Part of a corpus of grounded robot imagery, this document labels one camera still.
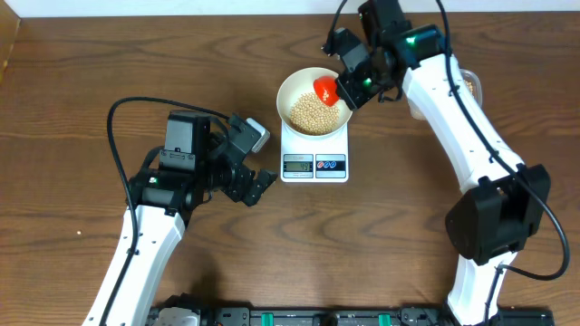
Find clear plastic container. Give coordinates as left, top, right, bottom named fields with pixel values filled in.
left=408, top=68, right=483, bottom=120

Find cardboard box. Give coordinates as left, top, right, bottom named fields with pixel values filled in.
left=0, top=0, right=21, bottom=79

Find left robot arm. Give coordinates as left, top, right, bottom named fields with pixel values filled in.
left=84, top=110, right=277, bottom=325

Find white ceramic bowl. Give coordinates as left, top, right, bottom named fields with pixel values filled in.
left=276, top=67, right=353, bottom=139

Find left black cable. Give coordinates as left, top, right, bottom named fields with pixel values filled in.
left=97, top=96, right=232, bottom=326

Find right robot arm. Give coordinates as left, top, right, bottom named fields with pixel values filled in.
left=324, top=1, right=553, bottom=325

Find white digital kitchen scale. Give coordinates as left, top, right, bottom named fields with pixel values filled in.
left=280, top=123, right=349, bottom=183

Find soybeans in container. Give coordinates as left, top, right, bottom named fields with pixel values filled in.
left=465, top=80, right=476, bottom=96

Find soybeans in bowl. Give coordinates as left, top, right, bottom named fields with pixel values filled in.
left=290, top=92, right=340, bottom=136

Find right black cable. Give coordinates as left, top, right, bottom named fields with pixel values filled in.
left=324, top=0, right=571, bottom=326

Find red plastic measuring scoop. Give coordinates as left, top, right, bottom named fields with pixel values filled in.
left=313, top=76, right=340, bottom=107

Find black cable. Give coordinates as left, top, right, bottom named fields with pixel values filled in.
left=97, top=96, right=232, bottom=326
left=324, top=0, right=571, bottom=326

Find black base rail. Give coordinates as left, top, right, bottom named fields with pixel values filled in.
left=147, top=292, right=555, bottom=326

